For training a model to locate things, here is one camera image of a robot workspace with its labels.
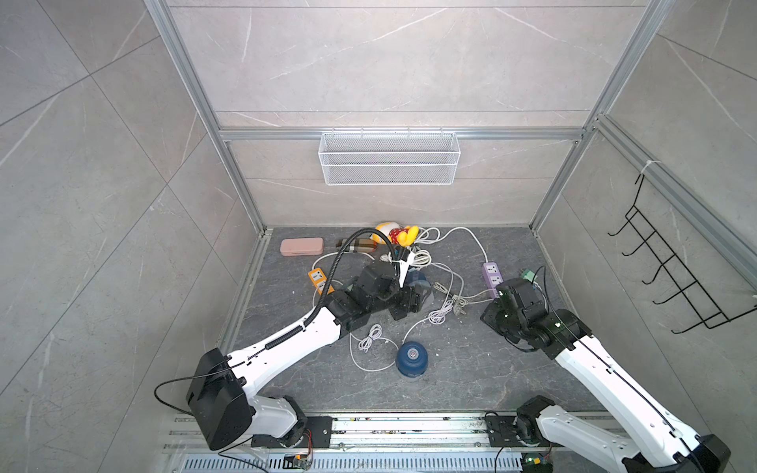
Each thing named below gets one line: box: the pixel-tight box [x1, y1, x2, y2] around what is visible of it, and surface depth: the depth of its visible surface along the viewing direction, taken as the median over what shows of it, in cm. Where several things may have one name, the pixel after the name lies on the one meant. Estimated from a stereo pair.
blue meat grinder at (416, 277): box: [406, 267, 432, 288], surface depth 97 cm
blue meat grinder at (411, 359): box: [395, 340, 429, 379], surface depth 77 cm
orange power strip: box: [307, 267, 336, 295], surface depth 103 cm
